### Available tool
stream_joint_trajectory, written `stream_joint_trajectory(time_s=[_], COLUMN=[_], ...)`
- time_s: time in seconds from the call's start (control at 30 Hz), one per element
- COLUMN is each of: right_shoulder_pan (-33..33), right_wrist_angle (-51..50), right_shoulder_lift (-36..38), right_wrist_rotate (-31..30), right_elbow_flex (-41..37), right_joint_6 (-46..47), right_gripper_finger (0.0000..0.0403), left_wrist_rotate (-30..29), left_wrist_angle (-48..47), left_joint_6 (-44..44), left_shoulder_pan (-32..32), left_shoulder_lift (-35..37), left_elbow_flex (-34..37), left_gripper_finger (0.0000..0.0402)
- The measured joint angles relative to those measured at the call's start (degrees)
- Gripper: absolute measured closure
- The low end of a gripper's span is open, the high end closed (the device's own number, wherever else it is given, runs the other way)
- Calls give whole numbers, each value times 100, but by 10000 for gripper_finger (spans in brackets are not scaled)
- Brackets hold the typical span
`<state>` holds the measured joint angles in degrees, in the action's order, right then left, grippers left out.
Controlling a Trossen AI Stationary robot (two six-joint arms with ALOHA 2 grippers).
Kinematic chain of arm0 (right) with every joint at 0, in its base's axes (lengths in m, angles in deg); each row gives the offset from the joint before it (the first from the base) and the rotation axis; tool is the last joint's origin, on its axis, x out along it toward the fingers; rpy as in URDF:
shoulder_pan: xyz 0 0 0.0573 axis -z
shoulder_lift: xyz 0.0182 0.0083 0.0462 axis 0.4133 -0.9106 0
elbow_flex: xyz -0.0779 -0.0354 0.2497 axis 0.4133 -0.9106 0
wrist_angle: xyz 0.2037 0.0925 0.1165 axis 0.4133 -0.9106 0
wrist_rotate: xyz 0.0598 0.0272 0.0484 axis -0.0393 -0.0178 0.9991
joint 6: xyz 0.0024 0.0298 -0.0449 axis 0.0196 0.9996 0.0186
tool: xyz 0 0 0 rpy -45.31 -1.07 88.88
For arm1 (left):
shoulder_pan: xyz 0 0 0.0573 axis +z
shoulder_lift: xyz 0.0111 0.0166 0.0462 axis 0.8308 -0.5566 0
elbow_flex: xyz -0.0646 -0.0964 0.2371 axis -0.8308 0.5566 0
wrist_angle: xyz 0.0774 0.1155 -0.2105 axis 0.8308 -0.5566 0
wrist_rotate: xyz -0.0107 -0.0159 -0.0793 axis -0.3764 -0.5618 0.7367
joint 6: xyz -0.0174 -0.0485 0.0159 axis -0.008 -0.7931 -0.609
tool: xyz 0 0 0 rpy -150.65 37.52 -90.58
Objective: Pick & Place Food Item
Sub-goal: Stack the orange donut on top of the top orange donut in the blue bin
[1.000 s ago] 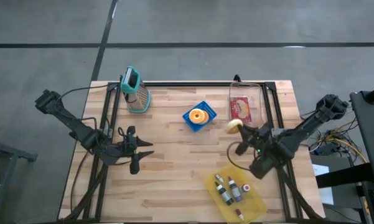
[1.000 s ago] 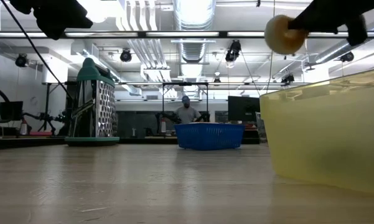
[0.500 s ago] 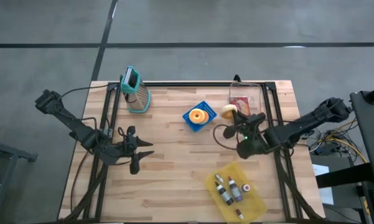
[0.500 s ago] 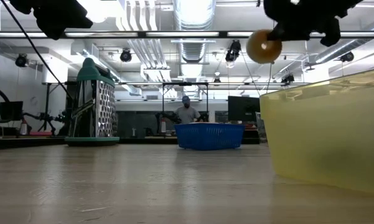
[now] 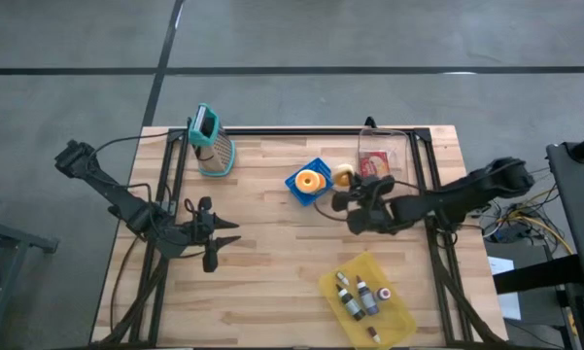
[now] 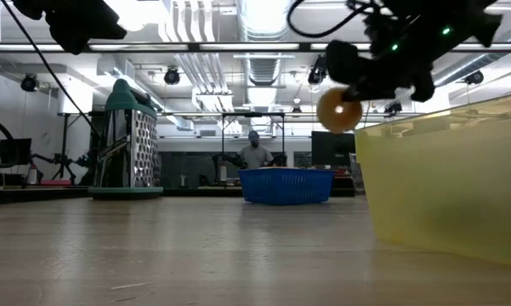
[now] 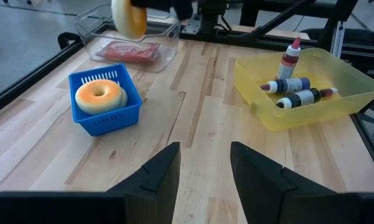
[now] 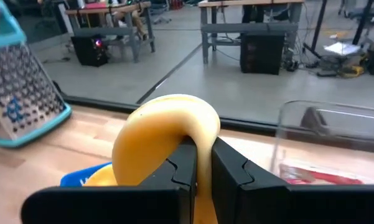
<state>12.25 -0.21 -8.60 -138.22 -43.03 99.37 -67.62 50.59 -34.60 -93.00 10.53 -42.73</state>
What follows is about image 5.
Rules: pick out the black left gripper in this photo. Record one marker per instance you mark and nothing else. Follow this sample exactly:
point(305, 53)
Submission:
point(199, 235)

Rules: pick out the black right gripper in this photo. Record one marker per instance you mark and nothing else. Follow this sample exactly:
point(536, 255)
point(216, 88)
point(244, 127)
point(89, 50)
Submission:
point(369, 209)

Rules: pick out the white frosted toy donut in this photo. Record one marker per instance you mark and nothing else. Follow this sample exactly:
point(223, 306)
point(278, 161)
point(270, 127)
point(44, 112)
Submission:
point(342, 172)

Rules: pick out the red snack packet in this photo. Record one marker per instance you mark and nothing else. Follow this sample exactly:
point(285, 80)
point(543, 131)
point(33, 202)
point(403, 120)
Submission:
point(374, 163)

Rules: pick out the blue plastic basket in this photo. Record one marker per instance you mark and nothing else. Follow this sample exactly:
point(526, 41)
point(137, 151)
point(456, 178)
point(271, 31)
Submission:
point(320, 165)

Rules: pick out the small white-tipped dropper bottle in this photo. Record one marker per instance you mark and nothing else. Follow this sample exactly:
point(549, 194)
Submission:
point(343, 279)

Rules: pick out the purple food colouring bottle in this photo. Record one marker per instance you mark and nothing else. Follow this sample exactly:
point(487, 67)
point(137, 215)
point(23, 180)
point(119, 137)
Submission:
point(367, 296)

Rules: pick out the black food colouring bottle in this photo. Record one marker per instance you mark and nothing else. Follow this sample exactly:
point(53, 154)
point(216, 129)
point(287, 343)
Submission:
point(351, 304)

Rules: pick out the small brown dropper bottle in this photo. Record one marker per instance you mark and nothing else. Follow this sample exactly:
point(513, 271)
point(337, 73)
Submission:
point(373, 333)

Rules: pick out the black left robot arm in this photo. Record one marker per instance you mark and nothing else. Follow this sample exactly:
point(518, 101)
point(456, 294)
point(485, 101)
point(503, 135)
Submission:
point(121, 199)

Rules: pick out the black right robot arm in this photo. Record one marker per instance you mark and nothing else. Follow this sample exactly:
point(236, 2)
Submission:
point(447, 199)

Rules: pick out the clear plastic container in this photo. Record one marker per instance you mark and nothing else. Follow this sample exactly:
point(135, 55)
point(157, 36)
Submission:
point(402, 146)

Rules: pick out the teal metal box grater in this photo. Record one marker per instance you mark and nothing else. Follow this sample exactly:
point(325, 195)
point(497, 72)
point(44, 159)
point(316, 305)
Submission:
point(216, 155)

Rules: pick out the small black clamp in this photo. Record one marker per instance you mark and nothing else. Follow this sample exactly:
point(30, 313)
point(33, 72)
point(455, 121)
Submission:
point(369, 122)

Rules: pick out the yellow translucent tray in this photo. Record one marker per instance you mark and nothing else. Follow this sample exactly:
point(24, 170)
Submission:
point(398, 321)

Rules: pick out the white paper sheet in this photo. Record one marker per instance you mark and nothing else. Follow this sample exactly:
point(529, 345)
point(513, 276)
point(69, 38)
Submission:
point(510, 304)

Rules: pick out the black stand bar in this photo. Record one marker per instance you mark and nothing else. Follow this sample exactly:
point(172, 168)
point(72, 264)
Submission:
point(539, 274)

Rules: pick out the dark grey equipment case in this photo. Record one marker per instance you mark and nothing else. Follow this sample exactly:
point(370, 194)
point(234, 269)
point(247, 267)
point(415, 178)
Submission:
point(573, 194)

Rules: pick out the grey metal stand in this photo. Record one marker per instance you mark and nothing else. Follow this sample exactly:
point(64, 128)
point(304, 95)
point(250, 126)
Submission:
point(10, 235)

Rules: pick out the black metal rig frame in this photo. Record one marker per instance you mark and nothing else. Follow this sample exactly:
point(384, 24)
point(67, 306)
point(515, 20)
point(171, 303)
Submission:
point(272, 131)

